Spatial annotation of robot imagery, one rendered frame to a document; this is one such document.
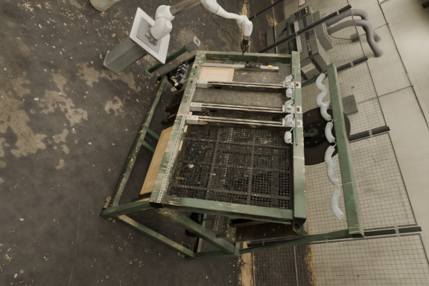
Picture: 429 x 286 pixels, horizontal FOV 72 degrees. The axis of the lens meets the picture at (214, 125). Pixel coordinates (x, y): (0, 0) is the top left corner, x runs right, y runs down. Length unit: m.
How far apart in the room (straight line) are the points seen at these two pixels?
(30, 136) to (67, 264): 1.21
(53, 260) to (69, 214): 0.40
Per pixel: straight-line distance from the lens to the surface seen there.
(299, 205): 2.58
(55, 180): 3.22
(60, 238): 3.18
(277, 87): 3.46
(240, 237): 3.20
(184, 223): 3.00
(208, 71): 3.78
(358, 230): 2.80
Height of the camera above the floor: 2.87
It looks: 34 degrees down
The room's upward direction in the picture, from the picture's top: 68 degrees clockwise
